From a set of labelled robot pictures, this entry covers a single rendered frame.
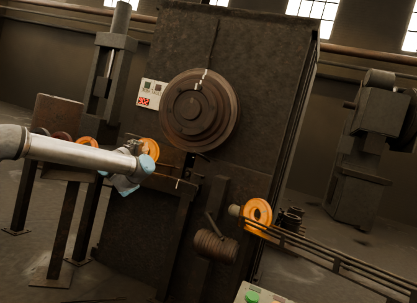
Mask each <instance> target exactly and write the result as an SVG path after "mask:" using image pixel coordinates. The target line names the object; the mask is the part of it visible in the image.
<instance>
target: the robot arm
mask: <svg viewBox="0 0 417 303"><path fill-rule="evenodd" d="M148 150H149V148H148V142H146V143H145V146H144V142H143V141H142V140H140V141H138V140H135V139H131V140H129V141H127V144H126V145H125V144H124V145H123V147H120V148H118V149H116V150H113V151H108V150H103V149H100V148H94V147H89V146H86V145H81V144H78V143H73V142H68V141H64V140H60V139H56V138H51V137H46V136H43V135H38V134H34V133H30V132H29V131H28V130H27V129H26V127H23V126H20V125H14V124H1V125H0V163H1V162H2V160H14V161H17V160H19V159H20V158H23V157H24V158H31V159H35V160H42V161H48V162H52V163H59V164H63V165H70V166H77V167H81V168H87V169H92V170H97V171H98V173H99V174H101V175H103V176H107V177H108V178H109V179H110V181H111V182H112V184H113V185H114V186H115V187H116V189H117V190H118V192H119V193H120V194H121V195H122V196H123V197H125V196H127V195H129V194H130V193H132V192H133V191H135V190H136V189H138V188H139V187H140V185H139V184H140V183H141V182H142V181H143V180H144V179H145V178H146V177H148V176H149V175H150V174H151V173H152V172H153V171H154V170H155V162H154V160H153V159H152V157H150V156H149V155H147V153H148Z"/></svg>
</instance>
